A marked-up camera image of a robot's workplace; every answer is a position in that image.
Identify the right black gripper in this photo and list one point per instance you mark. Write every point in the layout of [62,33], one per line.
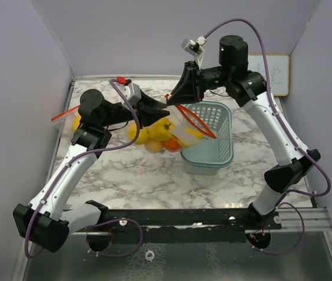
[189,88]

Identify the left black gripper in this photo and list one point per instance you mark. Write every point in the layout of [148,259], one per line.
[149,116]

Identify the clear zip bag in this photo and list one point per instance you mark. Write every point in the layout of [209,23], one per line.
[182,117]
[65,119]

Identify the orange tangerine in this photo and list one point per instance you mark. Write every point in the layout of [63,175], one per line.
[172,145]

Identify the clear zip top bag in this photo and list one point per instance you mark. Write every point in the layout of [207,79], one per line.
[65,119]

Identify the orange fruit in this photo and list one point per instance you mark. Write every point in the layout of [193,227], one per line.
[153,146]

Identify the yellow pear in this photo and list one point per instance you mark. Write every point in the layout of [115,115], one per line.
[194,133]

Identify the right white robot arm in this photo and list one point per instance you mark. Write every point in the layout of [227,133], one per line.
[249,90]

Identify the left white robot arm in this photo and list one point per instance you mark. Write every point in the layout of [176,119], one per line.
[43,220]

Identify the light blue plastic basket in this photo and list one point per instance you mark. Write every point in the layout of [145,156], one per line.
[211,154]

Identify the small whiteboard with writing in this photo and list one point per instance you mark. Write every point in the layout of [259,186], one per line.
[278,65]

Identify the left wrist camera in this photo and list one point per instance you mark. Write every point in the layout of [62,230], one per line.
[131,91]

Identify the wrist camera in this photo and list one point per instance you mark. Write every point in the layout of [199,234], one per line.
[195,48]
[131,91]

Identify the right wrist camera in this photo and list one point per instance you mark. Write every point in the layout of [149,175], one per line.
[195,48]

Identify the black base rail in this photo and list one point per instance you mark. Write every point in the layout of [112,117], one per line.
[181,225]

